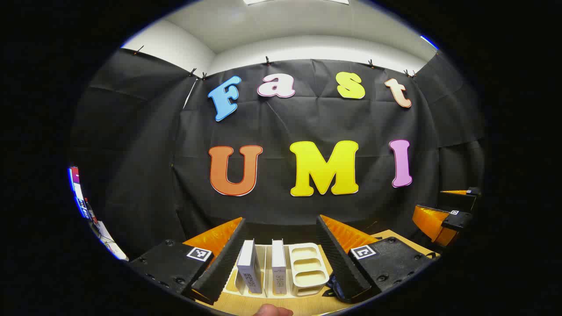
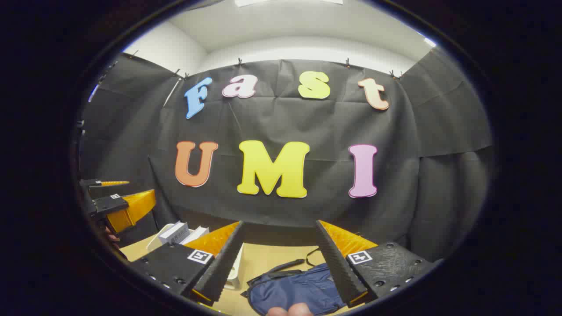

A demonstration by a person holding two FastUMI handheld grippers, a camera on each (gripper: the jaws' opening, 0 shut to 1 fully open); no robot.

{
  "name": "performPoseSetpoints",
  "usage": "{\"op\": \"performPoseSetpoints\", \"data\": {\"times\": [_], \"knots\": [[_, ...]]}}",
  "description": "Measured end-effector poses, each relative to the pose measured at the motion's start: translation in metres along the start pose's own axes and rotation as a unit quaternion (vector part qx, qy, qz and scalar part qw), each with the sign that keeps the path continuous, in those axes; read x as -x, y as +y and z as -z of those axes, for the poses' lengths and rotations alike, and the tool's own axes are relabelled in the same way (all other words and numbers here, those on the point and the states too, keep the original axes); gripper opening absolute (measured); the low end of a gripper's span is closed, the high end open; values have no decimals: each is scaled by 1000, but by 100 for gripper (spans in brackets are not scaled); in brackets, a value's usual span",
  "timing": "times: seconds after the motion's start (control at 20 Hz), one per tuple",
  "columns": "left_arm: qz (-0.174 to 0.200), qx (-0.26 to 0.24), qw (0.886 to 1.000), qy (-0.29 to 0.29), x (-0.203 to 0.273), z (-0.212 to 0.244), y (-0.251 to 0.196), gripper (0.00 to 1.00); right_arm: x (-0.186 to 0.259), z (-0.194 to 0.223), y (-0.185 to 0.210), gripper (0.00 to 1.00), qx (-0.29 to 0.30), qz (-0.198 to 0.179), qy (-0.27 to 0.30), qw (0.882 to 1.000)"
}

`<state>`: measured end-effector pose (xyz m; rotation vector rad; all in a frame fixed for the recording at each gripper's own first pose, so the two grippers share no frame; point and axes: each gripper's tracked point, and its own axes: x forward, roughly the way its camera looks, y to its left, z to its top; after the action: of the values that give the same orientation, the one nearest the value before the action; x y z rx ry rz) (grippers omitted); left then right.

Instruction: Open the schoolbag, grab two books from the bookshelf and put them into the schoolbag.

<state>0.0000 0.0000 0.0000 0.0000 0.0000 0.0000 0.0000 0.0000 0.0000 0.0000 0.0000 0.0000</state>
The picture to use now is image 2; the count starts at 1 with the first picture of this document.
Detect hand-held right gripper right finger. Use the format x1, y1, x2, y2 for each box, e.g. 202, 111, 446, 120
314, 219, 442, 309

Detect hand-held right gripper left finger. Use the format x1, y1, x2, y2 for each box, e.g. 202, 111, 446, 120
127, 221, 246, 308

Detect white plastic bookshelf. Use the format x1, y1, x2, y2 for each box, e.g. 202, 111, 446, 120
146, 223, 245, 291

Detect blue schoolbag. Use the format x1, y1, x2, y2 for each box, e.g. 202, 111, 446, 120
241, 248, 352, 316

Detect light blue book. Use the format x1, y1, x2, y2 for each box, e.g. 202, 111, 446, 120
158, 222, 190, 245

